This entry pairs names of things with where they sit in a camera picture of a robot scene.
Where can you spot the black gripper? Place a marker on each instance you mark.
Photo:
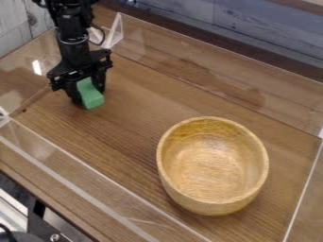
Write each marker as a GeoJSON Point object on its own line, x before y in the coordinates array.
{"type": "Point", "coordinates": [81, 63]}

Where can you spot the green rectangular block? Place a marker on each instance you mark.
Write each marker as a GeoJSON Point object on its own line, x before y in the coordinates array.
{"type": "Point", "coordinates": [91, 97]}

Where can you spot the brown wooden bowl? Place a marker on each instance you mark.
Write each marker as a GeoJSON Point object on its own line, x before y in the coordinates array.
{"type": "Point", "coordinates": [213, 165]}

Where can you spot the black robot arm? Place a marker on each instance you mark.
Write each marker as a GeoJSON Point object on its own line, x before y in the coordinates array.
{"type": "Point", "coordinates": [73, 17]}

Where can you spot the clear acrylic corner bracket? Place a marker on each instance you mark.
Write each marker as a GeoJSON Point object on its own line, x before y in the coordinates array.
{"type": "Point", "coordinates": [106, 37]}

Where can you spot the clear acrylic front wall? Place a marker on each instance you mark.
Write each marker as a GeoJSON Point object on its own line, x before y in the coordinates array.
{"type": "Point", "coordinates": [107, 212]}

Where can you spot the black metal table bracket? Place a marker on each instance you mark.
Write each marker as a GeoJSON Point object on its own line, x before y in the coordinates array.
{"type": "Point", "coordinates": [39, 227]}

